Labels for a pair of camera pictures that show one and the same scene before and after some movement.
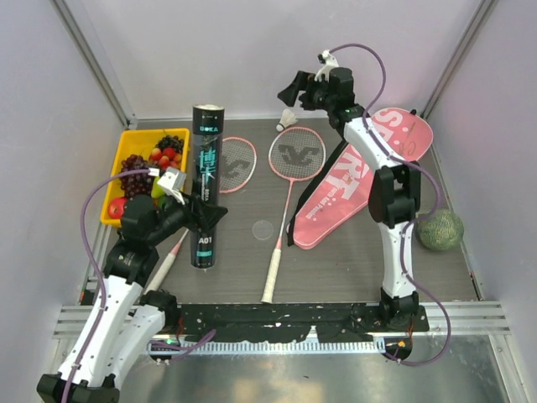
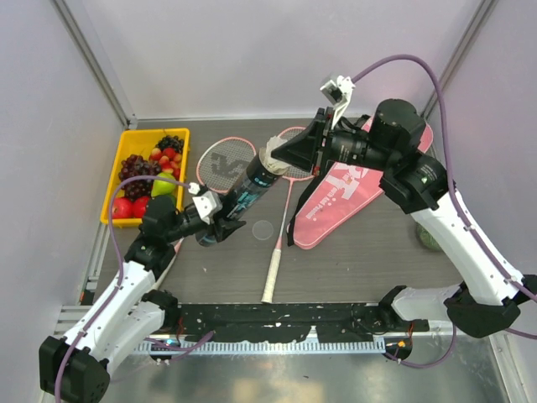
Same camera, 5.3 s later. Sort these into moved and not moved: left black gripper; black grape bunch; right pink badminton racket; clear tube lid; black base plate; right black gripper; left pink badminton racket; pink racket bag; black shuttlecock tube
Moved: right black gripper; left black gripper; black shuttlecock tube
Not moved: clear tube lid; left pink badminton racket; black base plate; pink racket bag; black grape bunch; right pink badminton racket
